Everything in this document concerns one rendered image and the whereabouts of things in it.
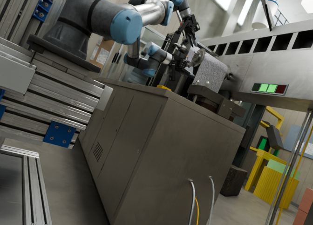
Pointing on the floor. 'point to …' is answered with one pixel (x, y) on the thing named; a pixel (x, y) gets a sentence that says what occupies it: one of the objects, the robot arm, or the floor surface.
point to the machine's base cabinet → (155, 159)
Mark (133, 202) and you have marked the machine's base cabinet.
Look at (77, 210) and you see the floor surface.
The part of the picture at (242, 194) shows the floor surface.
